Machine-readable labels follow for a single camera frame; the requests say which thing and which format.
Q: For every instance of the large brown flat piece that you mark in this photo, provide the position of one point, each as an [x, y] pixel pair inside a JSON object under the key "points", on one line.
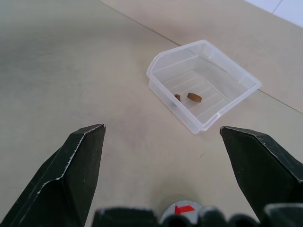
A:
{"points": [[195, 97]]}

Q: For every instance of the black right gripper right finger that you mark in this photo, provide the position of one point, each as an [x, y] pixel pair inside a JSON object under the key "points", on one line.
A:
{"points": [[262, 170]]}

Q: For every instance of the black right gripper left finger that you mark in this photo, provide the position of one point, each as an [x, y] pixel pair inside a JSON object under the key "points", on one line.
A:
{"points": [[68, 179]]}

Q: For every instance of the clear plastic box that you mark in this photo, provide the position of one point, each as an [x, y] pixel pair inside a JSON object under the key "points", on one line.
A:
{"points": [[227, 71]]}

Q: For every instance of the small brown flat piece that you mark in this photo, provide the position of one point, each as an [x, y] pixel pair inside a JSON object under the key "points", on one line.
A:
{"points": [[177, 96]]}

